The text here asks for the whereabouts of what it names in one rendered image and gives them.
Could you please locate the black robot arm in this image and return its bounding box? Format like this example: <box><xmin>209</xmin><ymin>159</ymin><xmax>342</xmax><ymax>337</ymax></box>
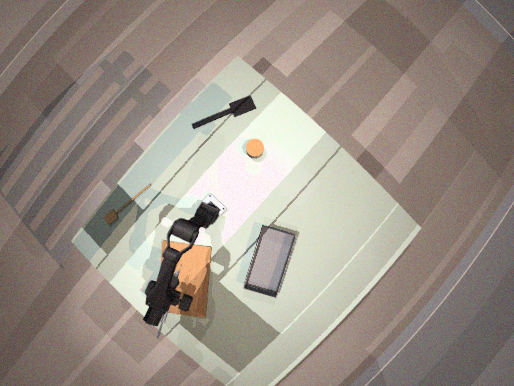
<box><xmin>143</xmin><ymin>201</ymin><xmax>220</xmax><ymax>326</ymax></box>

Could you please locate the grey metal roasting tin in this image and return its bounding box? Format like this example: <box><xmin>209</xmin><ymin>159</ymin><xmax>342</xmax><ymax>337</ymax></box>
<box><xmin>243</xmin><ymin>225</ymin><xmax>296</xmax><ymax>298</ymax></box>

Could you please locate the black spatula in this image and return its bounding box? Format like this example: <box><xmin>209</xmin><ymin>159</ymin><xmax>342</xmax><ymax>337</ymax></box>
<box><xmin>192</xmin><ymin>96</ymin><xmax>256</xmax><ymax>129</ymax></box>

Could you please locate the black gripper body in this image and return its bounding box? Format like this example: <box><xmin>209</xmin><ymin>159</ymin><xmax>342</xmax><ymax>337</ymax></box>
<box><xmin>145</xmin><ymin>280</ymin><xmax>193</xmax><ymax>312</ymax></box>

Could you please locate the light brown wooden board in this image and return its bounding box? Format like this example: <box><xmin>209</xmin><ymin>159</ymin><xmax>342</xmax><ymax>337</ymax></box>
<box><xmin>168</xmin><ymin>241</ymin><xmax>212</xmax><ymax>318</ymax></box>

